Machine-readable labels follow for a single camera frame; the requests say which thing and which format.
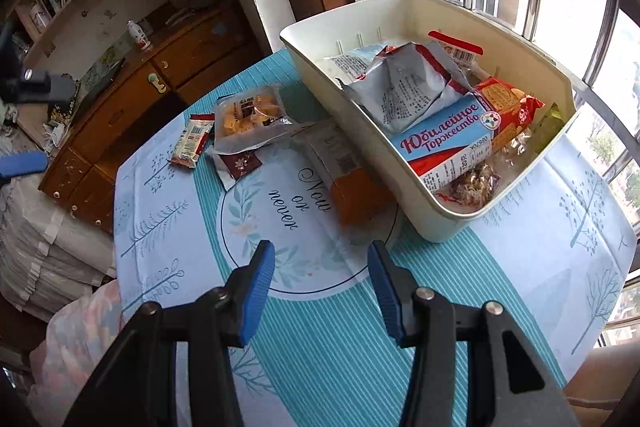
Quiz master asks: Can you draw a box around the red white snack packet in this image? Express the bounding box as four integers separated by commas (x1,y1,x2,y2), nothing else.
427,31,485,68

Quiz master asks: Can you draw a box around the flat printed box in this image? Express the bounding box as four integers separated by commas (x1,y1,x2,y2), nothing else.
75,57,126,118

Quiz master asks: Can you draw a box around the pink floral cloth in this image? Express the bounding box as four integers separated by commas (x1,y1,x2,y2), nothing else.
27,279,126,413

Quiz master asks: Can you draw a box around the white plastic bin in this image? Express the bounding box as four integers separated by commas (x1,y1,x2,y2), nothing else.
279,0,581,244

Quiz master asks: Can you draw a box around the silver snack packet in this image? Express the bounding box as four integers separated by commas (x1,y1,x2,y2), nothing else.
336,42,481,138

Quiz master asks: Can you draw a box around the tan chair seat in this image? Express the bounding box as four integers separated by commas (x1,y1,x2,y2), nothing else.
562,342,640,427

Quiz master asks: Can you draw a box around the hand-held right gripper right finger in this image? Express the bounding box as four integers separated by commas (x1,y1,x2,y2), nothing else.
367,240,571,427

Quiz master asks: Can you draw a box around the small red white bar packet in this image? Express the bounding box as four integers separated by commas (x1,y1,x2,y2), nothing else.
169,113,217,169

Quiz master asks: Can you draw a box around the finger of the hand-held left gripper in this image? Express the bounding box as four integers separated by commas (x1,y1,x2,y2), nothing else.
0,152,49,180

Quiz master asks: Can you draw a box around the clear packet of pale snacks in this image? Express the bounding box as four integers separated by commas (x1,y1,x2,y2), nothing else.
492,129,538,168

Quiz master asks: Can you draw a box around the clear bag of brown snacks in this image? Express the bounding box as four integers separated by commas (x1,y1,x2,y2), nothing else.
440,159,503,208

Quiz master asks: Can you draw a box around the wooden drawer cabinet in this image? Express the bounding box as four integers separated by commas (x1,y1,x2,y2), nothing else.
37,0,266,235

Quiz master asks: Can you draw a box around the white cable bundle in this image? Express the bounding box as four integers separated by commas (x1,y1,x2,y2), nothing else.
42,119,68,148

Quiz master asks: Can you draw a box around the dark yellow patterned case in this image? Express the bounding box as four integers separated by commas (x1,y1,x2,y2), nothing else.
46,99,78,122

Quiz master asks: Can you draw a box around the clear packet of yellow pastries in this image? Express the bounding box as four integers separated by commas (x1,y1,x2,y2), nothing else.
212,84,296,155

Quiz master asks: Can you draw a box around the dark red small sachet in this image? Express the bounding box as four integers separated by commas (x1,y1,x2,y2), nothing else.
214,149,264,192

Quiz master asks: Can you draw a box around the orange packet with white label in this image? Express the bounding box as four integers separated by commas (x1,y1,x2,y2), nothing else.
290,119,401,230

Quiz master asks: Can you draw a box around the grey clamp stand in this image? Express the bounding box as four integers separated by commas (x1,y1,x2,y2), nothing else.
0,22,76,108

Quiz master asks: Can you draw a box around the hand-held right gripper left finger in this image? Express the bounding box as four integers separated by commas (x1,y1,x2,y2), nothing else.
62,239,277,427

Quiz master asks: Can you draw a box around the long red white biscuit packet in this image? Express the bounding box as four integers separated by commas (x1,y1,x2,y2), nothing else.
389,77,546,194

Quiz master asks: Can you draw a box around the white bottle with red label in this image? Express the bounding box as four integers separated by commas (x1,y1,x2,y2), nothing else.
126,19,152,52

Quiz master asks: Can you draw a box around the teal printed tablecloth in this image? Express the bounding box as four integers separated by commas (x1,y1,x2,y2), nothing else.
112,47,638,427

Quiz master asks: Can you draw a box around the green snack packet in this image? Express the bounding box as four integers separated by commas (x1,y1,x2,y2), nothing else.
520,102,566,155

